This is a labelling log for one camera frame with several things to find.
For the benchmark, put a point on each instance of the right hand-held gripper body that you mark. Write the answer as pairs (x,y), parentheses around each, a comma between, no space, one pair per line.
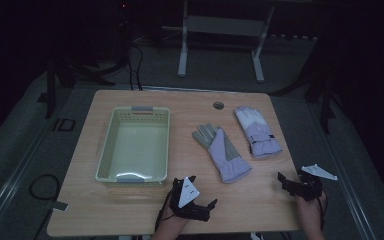
(313,182)

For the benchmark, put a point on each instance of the purple glove with white fingers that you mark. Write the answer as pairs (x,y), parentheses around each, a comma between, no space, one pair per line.
(259,133)

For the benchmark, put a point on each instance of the black rectangular floor frame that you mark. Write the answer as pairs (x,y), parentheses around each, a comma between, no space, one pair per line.
(65,124)

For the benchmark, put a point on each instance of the black tripod stand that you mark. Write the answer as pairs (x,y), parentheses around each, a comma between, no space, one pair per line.
(66,71)

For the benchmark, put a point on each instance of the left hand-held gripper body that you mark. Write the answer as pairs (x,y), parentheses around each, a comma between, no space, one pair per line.
(187,193)

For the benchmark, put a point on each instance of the white metal desk frame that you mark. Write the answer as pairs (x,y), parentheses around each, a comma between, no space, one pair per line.
(223,26)

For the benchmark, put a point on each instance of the purple glove with grey palm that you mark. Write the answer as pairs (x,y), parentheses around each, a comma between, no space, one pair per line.
(223,151)

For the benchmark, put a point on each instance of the dark stand with legs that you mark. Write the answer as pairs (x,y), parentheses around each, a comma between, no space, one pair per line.
(326,100)

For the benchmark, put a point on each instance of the person's left hand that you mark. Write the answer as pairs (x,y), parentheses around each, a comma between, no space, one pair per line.
(170,220)

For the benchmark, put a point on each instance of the small grey floor tag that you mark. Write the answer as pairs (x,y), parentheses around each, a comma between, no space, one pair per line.
(60,206)

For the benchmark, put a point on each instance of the light green plastic basket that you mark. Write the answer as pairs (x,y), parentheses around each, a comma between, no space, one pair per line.
(136,146)

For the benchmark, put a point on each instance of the person's right hand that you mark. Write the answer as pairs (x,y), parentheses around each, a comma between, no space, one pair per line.
(310,209)

